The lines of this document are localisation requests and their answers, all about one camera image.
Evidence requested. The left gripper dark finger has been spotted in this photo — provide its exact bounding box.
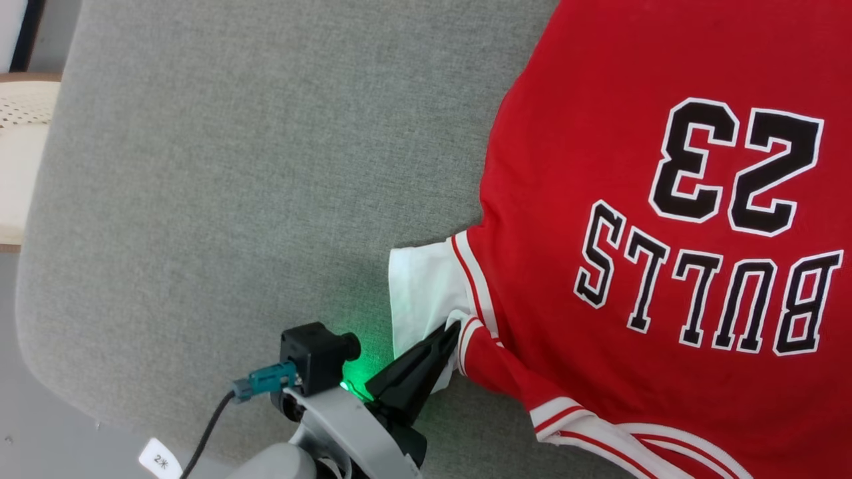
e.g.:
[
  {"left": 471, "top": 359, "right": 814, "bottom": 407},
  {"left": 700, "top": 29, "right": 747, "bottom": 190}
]
[
  {"left": 389, "top": 326, "right": 462, "bottom": 427},
  {"left": 365, "top": 323, "right": 461, "bottom": 400}
]

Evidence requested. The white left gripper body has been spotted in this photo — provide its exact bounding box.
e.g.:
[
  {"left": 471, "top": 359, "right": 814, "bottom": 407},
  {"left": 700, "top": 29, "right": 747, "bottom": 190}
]
[{"left": 272, "top": 385, "right": 428, "bottom": 479}]

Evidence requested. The red Bulls 23 jersey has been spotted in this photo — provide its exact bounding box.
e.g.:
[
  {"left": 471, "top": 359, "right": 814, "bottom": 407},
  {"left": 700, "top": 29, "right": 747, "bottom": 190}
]
[{"left": 388, "top": 0, "right": 852, "bottom": 479}]

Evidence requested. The beige perforated laundry basket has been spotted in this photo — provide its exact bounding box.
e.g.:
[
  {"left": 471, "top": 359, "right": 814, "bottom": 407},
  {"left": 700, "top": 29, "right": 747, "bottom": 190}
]
[{"left": 0, "top": 72, "right": 62, "bottom": 253}]

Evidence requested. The teal left camera connector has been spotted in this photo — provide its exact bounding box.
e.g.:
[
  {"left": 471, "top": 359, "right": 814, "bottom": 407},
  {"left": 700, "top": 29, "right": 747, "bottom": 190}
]
[{"left": 232, "top": 361, "right": 298, "bottom": 404}]

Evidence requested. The black left camera cable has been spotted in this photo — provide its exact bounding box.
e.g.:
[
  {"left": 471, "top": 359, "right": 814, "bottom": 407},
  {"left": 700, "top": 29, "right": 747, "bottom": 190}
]
[{"left": 178, "top": 391, "right": 237, "bottom": 479}]

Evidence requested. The white cable label tag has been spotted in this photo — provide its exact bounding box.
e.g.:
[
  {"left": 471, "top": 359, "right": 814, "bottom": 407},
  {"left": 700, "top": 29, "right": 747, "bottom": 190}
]
[{"left": 138, "top": 437, "right": 184, "bottom": 479}]

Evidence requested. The dark vertical frame strip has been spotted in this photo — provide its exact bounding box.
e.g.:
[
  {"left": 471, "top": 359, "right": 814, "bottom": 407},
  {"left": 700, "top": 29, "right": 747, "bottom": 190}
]
[{"left": 8, "top": 0, "right": 46, "bottom": 73}]

